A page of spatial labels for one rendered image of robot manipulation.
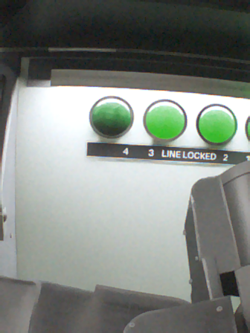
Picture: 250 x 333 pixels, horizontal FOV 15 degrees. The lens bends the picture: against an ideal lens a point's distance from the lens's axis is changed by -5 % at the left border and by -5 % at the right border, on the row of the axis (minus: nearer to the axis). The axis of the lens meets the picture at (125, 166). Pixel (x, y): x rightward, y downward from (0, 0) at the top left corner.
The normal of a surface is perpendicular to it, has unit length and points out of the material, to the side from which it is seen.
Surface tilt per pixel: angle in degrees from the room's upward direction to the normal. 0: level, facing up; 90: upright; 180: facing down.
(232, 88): 90
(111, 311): 38
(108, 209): 90
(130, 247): 90
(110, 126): 100
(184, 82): 90
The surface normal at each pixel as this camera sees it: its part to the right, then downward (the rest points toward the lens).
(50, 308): 0.04, -0.57
